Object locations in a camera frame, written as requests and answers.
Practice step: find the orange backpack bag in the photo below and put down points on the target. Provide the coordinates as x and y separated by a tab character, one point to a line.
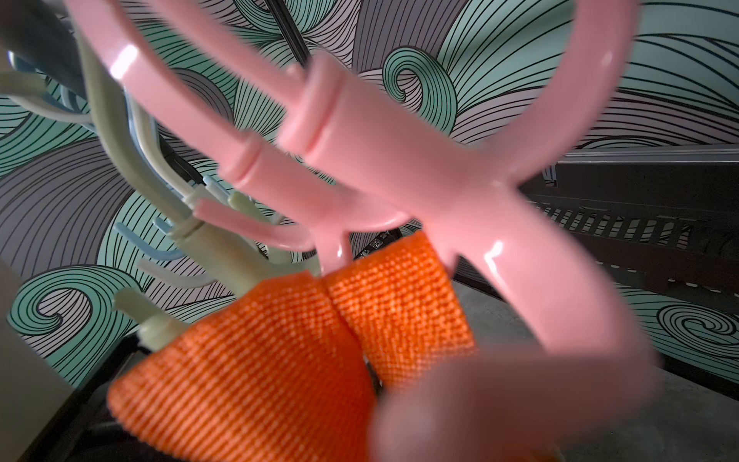
284	373

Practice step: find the pale green hook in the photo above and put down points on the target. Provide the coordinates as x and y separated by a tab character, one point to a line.
224	255

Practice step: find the pink hook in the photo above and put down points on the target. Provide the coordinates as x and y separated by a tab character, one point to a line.
592	363
323	216

